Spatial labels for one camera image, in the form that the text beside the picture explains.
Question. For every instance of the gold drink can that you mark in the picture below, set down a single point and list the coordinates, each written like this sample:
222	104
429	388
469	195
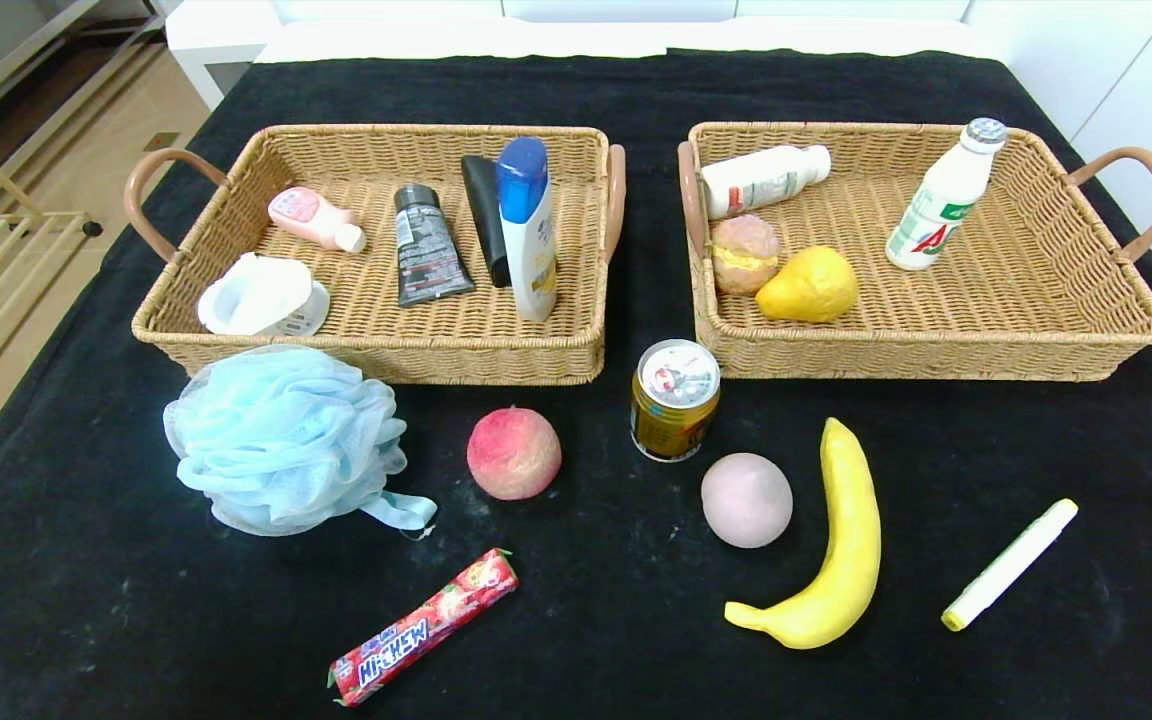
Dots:
674	410

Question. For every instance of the pale pink round ball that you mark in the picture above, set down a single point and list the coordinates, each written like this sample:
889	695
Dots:
746	500

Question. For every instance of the yellow banana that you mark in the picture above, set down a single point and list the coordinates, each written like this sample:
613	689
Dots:
851	540

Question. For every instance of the white milk bottle green label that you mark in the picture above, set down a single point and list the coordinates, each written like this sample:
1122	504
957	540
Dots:
941	205

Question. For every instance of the pink peach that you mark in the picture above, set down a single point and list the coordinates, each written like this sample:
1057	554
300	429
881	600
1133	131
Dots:
514	455

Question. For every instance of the white shampoo bottle blue cap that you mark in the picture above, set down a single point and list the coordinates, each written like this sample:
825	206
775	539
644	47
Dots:
528	230

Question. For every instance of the black squeeze tube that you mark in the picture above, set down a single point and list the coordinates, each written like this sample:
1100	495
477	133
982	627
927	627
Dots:
484	215

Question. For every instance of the grey squeeze tube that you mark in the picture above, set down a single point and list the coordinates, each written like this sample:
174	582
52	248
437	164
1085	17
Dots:
426	250

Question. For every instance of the pink cream puff bun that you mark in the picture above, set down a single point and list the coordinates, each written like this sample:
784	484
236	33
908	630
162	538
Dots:
744	250

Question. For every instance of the yellow pear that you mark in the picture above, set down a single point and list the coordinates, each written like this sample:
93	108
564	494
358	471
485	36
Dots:
811	288

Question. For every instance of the black tablecloth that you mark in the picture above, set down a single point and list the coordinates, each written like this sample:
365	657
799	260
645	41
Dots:
636	600

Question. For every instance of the white bottle with red label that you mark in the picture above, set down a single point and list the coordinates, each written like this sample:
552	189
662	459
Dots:
761	180

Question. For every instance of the small pink lotion bottle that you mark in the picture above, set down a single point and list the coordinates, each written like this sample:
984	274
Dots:
311	215

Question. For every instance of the light blue bath loofah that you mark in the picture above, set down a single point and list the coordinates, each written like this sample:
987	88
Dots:
281	440

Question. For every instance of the red Hi-Chew candy pack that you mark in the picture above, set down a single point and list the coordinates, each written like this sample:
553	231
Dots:
416	632

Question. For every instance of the white round plastic container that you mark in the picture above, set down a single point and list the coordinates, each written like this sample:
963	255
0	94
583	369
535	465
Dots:
261	295

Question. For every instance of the brown floor outlet plate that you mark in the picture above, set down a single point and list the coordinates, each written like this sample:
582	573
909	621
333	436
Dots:
161	141

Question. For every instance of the white marker yellow cap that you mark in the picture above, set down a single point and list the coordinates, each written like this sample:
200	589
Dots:
1011	563

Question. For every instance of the white table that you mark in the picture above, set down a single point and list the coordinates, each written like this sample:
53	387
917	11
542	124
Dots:
226	30

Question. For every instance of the beige wooden rack on wheels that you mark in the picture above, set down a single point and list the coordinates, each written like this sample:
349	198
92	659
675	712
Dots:
41	215

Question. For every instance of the white cabinet front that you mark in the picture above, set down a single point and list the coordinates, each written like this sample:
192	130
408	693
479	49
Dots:
1136	100

